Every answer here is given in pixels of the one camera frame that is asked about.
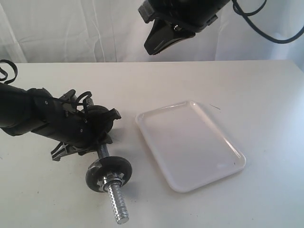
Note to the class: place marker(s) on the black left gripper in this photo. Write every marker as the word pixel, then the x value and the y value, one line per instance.
pixel 64 120

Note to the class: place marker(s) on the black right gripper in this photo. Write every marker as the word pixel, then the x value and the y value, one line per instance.
pixel 176 20

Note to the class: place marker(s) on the chrome threaded dumbbell bar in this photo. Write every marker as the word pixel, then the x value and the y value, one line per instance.
pixel 115 194

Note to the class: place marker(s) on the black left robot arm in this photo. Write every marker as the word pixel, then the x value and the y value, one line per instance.
pixel 18 115

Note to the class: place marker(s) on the white rectangular plastic tray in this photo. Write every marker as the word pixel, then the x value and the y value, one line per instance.
pixel 189 147

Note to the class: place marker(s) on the white backdrop curtain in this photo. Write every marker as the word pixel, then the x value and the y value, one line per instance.
pixel 40 31

